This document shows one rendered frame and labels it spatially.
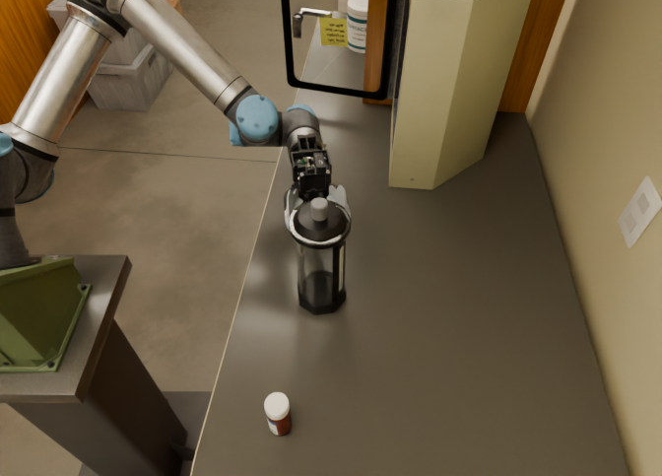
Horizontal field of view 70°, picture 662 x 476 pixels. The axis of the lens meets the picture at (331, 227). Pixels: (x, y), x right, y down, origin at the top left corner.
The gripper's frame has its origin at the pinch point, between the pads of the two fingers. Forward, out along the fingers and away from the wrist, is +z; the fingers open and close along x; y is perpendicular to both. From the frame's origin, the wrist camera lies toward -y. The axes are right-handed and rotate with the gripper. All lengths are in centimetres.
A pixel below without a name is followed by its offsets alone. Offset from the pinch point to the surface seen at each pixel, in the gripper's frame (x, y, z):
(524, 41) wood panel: 63, 7, -57
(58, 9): -115, -30, -226
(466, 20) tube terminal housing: 31.3, 25.2, -24.7
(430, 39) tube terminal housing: 25.6, 21.3, -26.5
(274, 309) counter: -9.9, -20.3, 1.1
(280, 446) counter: -10.7, -22.6, 27.6
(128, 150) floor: -92, -98, -189
